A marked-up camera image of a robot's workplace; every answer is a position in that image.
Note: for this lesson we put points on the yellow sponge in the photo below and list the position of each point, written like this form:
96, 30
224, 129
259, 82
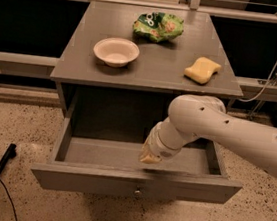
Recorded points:
202, 70

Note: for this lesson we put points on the green chip bag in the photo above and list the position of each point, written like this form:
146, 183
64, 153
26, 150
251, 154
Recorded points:
158, 27

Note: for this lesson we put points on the grey drawer cabinet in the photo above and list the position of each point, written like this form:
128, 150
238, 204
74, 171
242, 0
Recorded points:
158, 72

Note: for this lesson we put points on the white bowl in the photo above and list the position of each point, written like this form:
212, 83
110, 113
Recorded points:
116, 52

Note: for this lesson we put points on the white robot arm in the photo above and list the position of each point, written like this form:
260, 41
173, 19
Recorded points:
191, 117

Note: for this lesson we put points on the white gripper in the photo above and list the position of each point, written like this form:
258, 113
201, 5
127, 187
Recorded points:
156, 145

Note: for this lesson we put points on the grey top drawer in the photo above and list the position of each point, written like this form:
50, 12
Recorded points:
98, 151

